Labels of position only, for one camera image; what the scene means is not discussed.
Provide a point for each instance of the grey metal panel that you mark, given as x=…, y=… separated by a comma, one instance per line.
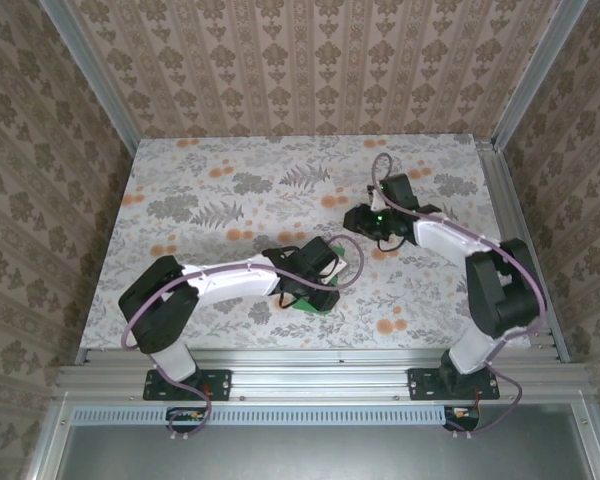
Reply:
x=305, y=455

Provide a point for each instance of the floral patterned table cover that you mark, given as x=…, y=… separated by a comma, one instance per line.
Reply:
x=205, y=165

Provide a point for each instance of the aluminium corner post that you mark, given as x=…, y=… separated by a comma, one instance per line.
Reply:
x=541, y=65
x=87, y=65

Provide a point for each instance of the aluminium side rail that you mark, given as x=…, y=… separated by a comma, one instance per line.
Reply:
x=505, y=200

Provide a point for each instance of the aluminium frame bar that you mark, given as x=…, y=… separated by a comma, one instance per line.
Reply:
x=47, y=445
x=595, y=445

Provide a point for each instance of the small connector board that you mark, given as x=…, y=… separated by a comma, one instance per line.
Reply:
x=185, y=416
x=462, y=414

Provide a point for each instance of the aluminium front frame rail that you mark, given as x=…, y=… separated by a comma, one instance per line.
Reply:
x=305, y=370

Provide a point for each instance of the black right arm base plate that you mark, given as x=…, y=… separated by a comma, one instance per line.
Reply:
x=420, y=385

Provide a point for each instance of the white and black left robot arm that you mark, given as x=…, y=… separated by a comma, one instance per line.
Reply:
x=230, y=285

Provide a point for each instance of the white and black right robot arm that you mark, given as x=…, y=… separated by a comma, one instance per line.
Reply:
x=500, y=290

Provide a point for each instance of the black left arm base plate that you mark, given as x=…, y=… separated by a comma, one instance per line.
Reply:
x=220, y=385

